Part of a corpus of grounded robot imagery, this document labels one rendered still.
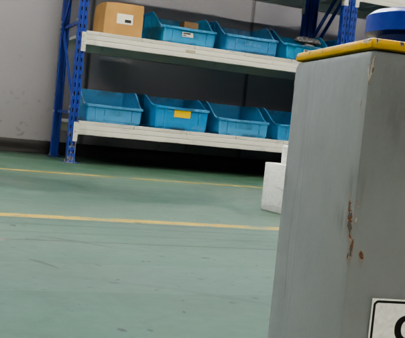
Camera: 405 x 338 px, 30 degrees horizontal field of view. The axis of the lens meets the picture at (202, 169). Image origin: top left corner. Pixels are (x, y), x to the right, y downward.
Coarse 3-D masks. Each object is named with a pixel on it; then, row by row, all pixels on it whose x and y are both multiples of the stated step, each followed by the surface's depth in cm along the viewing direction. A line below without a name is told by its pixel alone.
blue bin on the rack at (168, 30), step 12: (144, 24) 513; (156, 24) 489; (168, 24) 526; (204, 24) 509; (144, 36) 512; (156, 36) 488; (168, 36) 477; (180, 36) 480; (192, 36) 483; (204, 36) 486
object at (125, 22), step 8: (96, 8) 488; (104, 8) 466; (112, 8) 464; (120, 8) 466; (128, 8) 468; (136, 8) 469; (96, 16) 485; (104, 16) 464; (112, 16) 464; (120, 16) 466; (128, 16) 468; (136, 16) 470; (96, 24) 483; (104, 24) 463; (112, 24) 465; (120, 24) 467; (128, 24) 468; (136, 24) 470; (104, 32) 464; (112, 32) 465; (120, 32) 467; (128, 32) 469; (136, 32) 471
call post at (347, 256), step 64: (320, 64) 28; (384, 64) 24; (320, 128) 28; (384, 128) 24; (320, 192) 27; (384, 192) 24; (320, 256) 27; (384, 256) 25; (320, 320) 26; (384, 320) 25
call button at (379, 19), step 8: (384, 8) 27; (392, 8) 27; (400, 8) 27; (368, 16) 28; (376, 16) 27; (384, 16) 27; (392, 16) 27; (400, 16) 27; (368, 24) 28; (376, 24) 27; (384, 24) 27; (392, 24) 27; (400, 24) 27; (368, 32) 28; (376, 32) 28; (384, 32) 27; (392, 32) 27; (400, 32) 27; (400, 40) 27
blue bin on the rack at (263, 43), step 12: (216, 24) 509; (216, 36) 508; (228, 36) 489; (240, 36) 490; (252, 36) 541; (264, 36) 521; (216, 48) 508; (228, 48) 490; (240, 48) 492; (252, 48) 495; (264, 48) 497
